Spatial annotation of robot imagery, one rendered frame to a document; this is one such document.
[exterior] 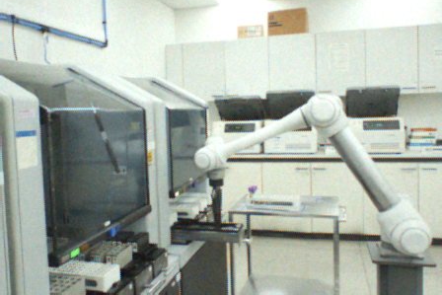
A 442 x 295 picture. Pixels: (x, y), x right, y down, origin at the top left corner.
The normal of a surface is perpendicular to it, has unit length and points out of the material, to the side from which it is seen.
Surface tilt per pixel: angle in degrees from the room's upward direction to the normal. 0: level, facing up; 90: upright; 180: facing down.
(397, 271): 90
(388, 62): 90
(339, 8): 90
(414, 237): 96
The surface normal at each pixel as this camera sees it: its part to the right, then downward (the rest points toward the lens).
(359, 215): -0.26, 0.06
